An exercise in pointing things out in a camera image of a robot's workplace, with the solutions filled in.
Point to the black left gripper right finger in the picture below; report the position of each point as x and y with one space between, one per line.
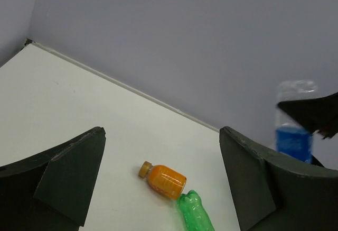
272 191

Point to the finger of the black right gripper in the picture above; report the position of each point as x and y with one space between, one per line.
314 115

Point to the green plastic bottle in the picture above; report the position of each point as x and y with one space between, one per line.
193 213

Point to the clear bottle blue label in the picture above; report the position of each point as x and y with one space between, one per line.
290 138

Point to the orange plastic bottle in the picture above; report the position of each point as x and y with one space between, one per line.
163 179

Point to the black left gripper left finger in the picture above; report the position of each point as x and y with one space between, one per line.
52 190

